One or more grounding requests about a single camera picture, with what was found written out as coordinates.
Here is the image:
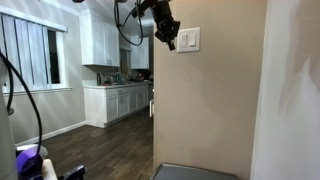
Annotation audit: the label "white kitchen cabinets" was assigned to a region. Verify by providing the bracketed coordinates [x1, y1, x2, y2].
[79, 9, 150, 70]
[84, 83, 149, 128]

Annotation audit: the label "white double light switch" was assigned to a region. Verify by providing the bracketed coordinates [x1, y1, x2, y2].
[177, 27, 200, 53]

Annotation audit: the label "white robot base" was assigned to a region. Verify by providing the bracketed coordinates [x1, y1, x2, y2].
[0, 61, 18, 180]

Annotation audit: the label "white lower kitchen cabinets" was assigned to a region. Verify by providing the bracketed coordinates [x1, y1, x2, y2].
[84, 83, 149, 128]

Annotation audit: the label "window with vertical blinds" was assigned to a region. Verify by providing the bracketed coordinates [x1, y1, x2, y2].
[0, 6, 67, 91]

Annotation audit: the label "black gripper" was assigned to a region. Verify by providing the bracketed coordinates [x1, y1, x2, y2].
[151, 0, 180, 51]

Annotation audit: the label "countertop kitchen items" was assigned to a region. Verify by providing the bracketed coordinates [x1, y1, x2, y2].
[96, 72, 154, 86]

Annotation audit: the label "white upper kitchen cabinets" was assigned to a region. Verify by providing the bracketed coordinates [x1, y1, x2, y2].
[79, 9, 150, 70]

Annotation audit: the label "purple and white object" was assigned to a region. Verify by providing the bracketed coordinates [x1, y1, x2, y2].
[16, 144, 58, 180]

